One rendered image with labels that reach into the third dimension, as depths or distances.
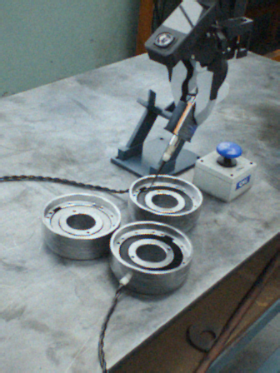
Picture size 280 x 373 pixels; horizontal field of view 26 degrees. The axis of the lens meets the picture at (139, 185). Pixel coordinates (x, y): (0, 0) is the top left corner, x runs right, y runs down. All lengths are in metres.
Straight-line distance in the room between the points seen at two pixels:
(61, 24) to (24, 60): 0.25
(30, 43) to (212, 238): 2.07
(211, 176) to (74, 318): 0.35
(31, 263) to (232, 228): 0.30
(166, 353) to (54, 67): 2.11
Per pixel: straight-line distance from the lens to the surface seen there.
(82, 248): 0.79
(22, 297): 0.75
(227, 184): 0.94
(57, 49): 2.95
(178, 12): 0.83
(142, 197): 0.88
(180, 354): 1.05
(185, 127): 0.89
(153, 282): 0.74
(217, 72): 0.85
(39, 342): 0.70
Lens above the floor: 1.31
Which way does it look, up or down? 32 degrees down
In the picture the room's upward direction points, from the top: 7 degrees clockwise
